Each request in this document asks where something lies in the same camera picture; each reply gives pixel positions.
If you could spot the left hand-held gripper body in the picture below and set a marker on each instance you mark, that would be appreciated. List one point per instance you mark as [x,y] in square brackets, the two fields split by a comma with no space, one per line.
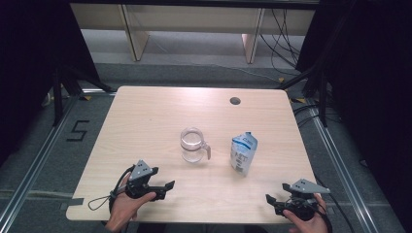
[139,181]

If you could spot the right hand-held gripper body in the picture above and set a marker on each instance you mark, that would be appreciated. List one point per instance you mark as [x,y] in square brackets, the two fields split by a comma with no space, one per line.
[304,204]

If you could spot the clear glass jar with lid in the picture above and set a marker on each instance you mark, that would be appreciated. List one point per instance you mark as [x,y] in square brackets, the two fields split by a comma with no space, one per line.
[192,145]

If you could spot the white and blue milk carton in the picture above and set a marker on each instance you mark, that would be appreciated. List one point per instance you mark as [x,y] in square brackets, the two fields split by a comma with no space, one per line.
[243,153]

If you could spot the person's right hand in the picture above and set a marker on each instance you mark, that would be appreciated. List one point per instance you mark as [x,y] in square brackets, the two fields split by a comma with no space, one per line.
[312,225]

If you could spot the person's left hand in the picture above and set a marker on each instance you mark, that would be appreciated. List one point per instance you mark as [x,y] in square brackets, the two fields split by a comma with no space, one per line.
[124,208]

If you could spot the black tape strip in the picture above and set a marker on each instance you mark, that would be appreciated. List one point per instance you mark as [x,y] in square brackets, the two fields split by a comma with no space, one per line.
[75,202]

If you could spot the black metal stand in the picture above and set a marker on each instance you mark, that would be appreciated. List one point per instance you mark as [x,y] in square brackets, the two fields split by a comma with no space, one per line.
[322,97]
[58,97]

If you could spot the black curtain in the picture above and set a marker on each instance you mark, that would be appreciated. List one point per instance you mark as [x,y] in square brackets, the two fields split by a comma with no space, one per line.
[372,81]
[32,64]

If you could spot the aluminium floor rail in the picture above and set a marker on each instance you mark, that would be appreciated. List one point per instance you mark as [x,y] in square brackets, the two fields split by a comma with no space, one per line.
[39,155]
[340,161]

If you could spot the light wooden desk frame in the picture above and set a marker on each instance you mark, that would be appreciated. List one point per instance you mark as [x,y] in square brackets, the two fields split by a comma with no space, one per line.
[139,35]

